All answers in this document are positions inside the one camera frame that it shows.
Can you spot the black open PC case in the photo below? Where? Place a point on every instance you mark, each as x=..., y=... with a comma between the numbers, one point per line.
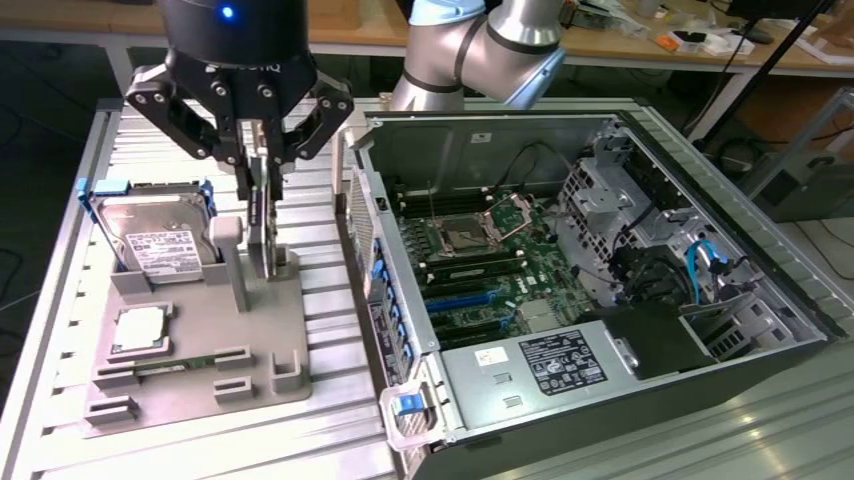
x=601, y=425

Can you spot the NVIDIA graphics card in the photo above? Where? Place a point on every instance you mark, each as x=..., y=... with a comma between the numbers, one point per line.
x=263, y=235

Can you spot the perforated metal drive cage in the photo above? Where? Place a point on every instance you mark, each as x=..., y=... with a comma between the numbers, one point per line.
x=594, y=195

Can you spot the blue expansion slot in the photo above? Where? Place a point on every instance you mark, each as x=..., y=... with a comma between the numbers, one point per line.
x=461, y=302

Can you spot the CPU socket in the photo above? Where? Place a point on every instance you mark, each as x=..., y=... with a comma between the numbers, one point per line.
x=465, y=237

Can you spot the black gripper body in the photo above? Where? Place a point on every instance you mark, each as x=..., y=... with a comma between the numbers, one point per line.
x=237, y=55

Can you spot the metal socket cover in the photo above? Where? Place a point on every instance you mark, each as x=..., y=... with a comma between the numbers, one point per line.
x=510, y=215

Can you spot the green motherboard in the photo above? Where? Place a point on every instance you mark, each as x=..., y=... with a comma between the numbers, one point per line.
x=534, y=270

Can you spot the thin socket locking lever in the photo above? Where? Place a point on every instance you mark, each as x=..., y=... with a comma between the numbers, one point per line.
x=436, y=206

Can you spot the silver CPU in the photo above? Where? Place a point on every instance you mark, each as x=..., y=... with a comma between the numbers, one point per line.
x=139, y=332

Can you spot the black RAM stick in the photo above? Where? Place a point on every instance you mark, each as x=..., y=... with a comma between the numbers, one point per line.
x=470, y=273

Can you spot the black tripod pole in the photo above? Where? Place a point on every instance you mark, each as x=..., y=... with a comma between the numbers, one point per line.
x=776, y=47

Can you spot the blue case latch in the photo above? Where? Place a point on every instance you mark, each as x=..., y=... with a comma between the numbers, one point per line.
x=409, y=404

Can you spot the metal disk bay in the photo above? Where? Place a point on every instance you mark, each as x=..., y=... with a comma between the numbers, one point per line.
x=741, y=325

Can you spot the grey power supply unit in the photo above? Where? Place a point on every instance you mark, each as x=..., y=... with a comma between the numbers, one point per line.
x=494, y=395

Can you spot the white and orange box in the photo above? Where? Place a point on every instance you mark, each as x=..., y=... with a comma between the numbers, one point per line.
x=708, y=42

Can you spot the grey parts rack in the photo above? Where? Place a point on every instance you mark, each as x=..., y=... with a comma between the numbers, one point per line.
x=201, y=310

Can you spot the green RAM stick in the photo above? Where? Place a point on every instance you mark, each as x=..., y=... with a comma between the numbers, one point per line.
x=177, y=365

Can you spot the wooden workbench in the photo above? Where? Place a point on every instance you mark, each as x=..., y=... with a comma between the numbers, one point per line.
x=368, y=30

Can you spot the hard disk with blue bracket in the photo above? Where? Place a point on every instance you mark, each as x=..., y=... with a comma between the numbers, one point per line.
x=161, y=240

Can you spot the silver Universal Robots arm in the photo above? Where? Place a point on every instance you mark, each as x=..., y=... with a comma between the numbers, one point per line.
x=441, y=45

